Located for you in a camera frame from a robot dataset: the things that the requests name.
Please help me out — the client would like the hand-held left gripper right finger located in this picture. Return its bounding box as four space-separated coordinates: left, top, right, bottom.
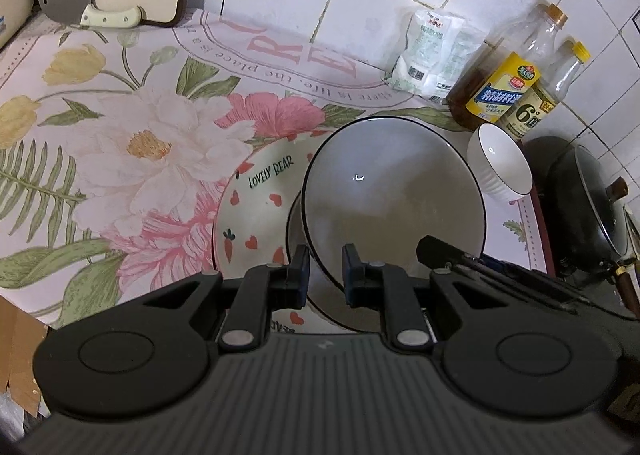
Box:
341 244 506 348

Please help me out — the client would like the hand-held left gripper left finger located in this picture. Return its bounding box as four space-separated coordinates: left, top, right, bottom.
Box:
142 244 311 353

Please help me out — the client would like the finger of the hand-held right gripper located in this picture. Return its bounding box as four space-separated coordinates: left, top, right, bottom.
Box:
416 235 586 311

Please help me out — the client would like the large black-rimmed white bowl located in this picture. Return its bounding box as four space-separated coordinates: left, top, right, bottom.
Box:
285 189 312 263
300 116 486 336

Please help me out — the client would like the white pink rabbit print plate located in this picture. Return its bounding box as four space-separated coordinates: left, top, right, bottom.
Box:
212 132 353 336

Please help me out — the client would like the small white ribbed bowl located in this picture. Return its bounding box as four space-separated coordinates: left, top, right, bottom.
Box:
466 122 532 203

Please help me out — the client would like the black wok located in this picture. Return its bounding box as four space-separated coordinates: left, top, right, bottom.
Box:
522 135 640 317

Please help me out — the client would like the glass wok lid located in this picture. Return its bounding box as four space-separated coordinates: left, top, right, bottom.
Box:
572 145 632 262

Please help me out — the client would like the cooking oil bottle yellow label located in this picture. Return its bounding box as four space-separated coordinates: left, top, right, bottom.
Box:
446 0 569 132

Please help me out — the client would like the clear bottle with yellow cap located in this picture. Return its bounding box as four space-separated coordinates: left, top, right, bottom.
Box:
494 40 592 141

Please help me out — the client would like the white salt bag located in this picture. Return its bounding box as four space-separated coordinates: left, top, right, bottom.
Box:
389 8 482 102

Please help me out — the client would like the floral tablecloth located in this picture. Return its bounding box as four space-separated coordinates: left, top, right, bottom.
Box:
0 8 556 331

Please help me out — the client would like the brown cardboard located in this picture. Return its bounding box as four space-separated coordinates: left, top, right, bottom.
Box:
0 295 51 417

